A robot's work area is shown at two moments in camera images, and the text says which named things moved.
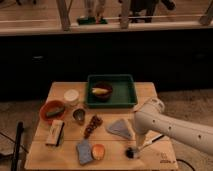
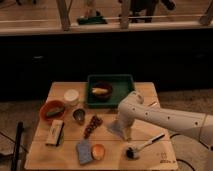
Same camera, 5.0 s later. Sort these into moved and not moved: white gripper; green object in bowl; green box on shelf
Moved: white gripper
Not moved: green box on shelf; green object in bowl
